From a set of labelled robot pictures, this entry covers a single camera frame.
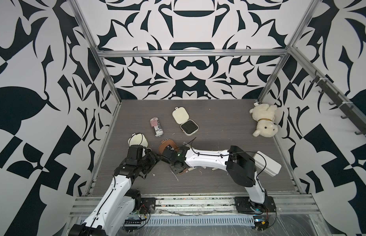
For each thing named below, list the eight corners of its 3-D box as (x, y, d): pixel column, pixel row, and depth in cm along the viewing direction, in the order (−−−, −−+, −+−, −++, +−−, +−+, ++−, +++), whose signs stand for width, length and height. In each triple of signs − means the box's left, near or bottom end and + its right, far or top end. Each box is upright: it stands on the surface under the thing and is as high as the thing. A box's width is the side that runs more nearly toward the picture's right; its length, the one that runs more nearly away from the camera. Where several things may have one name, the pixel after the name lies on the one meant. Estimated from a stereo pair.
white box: (249, 163, 90) (252, 160, 86) (255, 153, 94) (258, 150, 90) (273, 179, 84) (277, 176, 80) (278, 168, 88) (282, 165, 84)
